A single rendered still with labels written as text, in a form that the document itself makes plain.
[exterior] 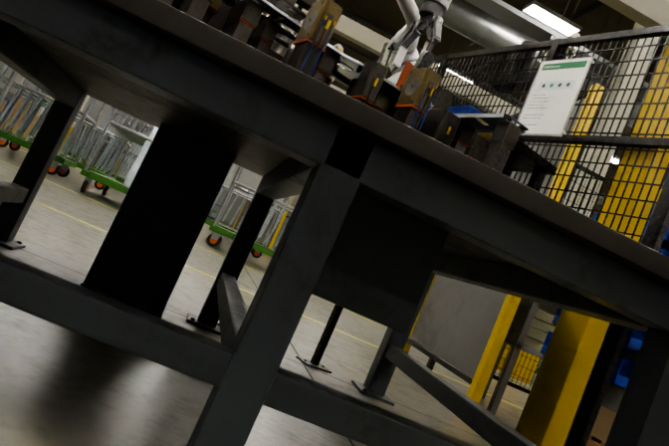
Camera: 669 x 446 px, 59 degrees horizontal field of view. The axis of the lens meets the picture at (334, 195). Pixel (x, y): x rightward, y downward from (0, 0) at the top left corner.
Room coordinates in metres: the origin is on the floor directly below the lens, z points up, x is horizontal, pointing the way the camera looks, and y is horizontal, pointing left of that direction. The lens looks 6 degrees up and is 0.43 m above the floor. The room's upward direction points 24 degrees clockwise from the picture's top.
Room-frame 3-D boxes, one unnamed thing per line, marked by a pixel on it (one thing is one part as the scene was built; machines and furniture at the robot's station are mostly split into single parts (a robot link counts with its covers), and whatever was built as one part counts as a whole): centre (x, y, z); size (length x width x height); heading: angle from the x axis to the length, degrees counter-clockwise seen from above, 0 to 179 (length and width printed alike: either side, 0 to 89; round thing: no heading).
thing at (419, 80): (1.64, -0.11, 0.87); 0.12 x 0.07 x 0.35; 30
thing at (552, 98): (2.05, -0.57, 1.30); 0.23 x 0.02 x 0.31; 30
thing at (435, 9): (1.86, -0.05, 1.29); 0.08 x 0.07 x 0.09; 30
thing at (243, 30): (1.58, 0.43, 0.84); 0.12 x 0.05 x 0.29; 30
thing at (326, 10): (1.49, 0.21, 0.87); 0.12 x 0.07 x 0.35; 30
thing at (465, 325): (3.87, -1.03, 1.00); 1.34 x 0.14 x 2.00; 10
